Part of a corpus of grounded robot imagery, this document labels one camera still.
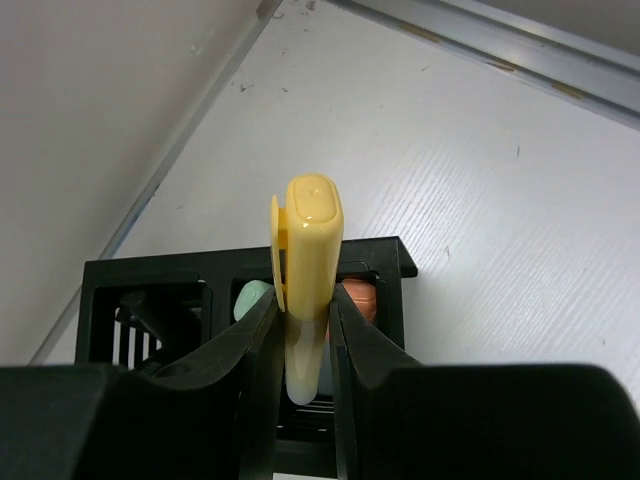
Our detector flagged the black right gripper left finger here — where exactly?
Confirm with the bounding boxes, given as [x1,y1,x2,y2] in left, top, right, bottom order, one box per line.
[1,292,283,479]

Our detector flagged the pastel green highlighter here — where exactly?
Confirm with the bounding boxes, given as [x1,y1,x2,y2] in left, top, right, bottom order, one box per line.
[233,280,272,322]

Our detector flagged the aluminium rail back edge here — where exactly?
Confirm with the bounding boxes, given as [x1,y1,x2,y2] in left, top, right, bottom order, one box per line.
[29,0,286,366]

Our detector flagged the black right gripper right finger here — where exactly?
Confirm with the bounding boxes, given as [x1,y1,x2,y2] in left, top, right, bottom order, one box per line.
[329,288,639,479]

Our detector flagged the black slotted organizer box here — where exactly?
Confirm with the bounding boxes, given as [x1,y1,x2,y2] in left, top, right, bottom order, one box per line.
[74,237,418,478]

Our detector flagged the pastel yellow highlighter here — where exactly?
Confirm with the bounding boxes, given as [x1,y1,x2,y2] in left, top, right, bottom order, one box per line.
[270,174,344,405]

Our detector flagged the aluminium rail right side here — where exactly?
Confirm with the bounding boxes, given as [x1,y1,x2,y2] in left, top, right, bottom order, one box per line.
[334,1,639,130]

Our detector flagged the pastel orange highlighter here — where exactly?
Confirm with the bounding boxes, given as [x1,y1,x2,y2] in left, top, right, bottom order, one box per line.
[340,278,377,324]

